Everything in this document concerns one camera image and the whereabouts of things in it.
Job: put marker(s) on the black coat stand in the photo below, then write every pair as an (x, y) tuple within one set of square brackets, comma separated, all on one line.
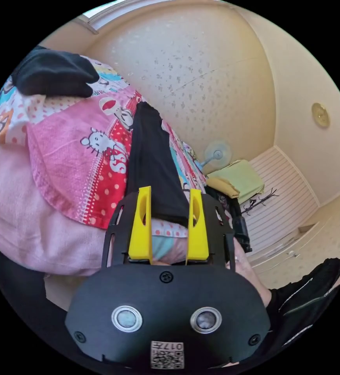
[(259, 202)]

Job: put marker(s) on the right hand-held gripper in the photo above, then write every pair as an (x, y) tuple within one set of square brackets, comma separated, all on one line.
[(241, 234)]

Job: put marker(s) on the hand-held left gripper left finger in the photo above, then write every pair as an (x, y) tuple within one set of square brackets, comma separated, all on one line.
[(140, 231)]

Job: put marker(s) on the bed with printed sheet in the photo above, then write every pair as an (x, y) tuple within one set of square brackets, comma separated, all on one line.
[(70, 146)]

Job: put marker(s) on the folded green and yellow bedding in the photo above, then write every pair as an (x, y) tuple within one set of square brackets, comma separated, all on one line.
[(240, 180)]

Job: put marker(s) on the black pants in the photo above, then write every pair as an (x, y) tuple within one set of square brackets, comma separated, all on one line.
[(152, 164)]

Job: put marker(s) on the pile of clothes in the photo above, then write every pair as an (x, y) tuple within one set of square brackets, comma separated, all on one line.
[(55, 74)]

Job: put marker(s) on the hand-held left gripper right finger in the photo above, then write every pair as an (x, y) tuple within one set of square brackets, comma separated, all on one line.
[(197, 237)]

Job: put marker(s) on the round gold ceiling lamp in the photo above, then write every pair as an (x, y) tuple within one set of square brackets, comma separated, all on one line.
[(320, 114)]

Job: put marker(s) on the pale blue fan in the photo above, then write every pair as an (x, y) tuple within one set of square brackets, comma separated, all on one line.
[(217, 154)]

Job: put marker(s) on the person's right hand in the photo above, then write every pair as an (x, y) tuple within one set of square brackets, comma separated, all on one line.
[(250, 271)]

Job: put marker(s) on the white cupboard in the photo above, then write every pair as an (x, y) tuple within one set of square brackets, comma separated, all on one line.
[(293, 249)]

